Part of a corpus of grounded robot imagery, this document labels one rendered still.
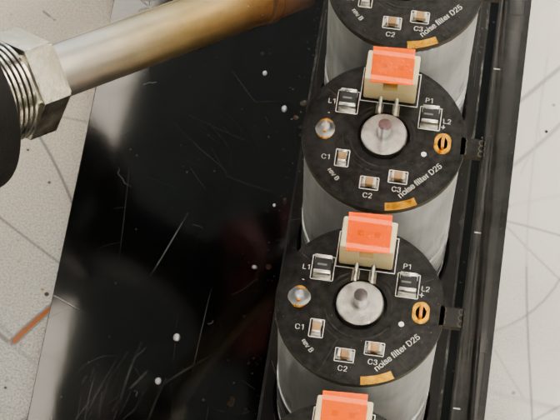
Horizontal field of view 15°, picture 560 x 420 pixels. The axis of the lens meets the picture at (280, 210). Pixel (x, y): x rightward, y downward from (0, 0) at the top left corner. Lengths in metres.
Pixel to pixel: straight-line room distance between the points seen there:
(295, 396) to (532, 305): 0.07
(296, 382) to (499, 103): 0.05
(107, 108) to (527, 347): 0.09
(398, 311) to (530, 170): 0.09
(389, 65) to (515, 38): 0.02
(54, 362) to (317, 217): 0.06
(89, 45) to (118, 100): 0.08
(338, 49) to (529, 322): 0.07
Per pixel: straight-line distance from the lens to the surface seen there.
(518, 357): 0.38
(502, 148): 0.33
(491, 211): 0.32
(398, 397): 0.32
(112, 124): 0.38
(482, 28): 0.38
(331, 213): 0.33
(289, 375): 0.32
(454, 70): 0.35
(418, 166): 0.32
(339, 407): 0.30
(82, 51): 0.30
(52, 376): 0.37
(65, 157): 0.39
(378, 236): 0.31
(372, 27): 0.33
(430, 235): 0.34
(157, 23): 0.31
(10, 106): 0.28
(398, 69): 0.32
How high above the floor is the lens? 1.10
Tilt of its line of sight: 65 degrees down
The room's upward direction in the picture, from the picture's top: straight up
